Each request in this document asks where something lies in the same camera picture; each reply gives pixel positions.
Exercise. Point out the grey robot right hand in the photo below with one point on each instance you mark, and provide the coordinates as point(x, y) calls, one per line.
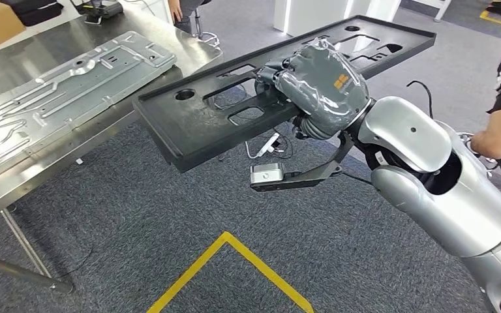
point(324, 90)

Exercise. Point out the black plastic panel part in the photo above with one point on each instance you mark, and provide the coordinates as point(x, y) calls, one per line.
point(181, 134)

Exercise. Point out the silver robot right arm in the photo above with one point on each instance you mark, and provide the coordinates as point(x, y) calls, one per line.
point(449, 207)

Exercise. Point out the steel workbench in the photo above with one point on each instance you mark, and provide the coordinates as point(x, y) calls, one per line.
point(60, 155)

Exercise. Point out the white power adapter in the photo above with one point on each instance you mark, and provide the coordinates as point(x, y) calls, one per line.
point(267, 144)

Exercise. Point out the chrome swivel stool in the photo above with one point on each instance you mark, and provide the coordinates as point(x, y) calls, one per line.
point(209, 39)
point(486, 162)

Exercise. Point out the black remote controller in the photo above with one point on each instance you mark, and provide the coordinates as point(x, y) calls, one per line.
point(103, 8)

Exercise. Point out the stamped grey metal panel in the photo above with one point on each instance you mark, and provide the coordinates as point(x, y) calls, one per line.
point(60, 90)

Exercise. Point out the black carrying case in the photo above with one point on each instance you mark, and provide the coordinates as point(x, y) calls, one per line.
point(38, 13)

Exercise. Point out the black camera bracket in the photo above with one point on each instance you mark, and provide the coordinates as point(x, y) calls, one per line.
point(311, 177)

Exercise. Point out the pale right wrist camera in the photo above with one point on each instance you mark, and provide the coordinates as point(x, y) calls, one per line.
point(267, 173)

